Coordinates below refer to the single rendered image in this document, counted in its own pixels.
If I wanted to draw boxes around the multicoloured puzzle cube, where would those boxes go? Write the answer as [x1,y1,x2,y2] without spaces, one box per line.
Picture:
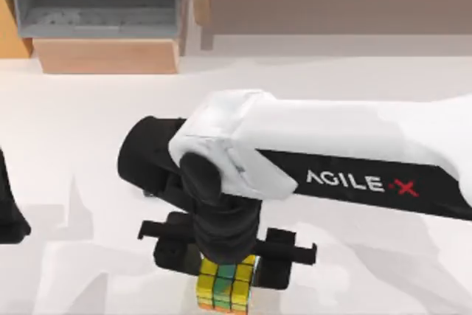
[196,254,257,311]

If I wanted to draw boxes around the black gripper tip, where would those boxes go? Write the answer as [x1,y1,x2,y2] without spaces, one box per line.
[0,149,32,246]

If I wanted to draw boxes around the pale wooden drawer front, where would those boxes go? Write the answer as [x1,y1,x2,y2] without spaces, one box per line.
[32,36,182,75]

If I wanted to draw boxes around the grey pierced drawer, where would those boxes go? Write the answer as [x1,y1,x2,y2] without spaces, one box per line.
[10,0,182,40]

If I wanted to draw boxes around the wooden cupboard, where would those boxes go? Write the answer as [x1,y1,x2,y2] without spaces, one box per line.
[0,0,36,60]

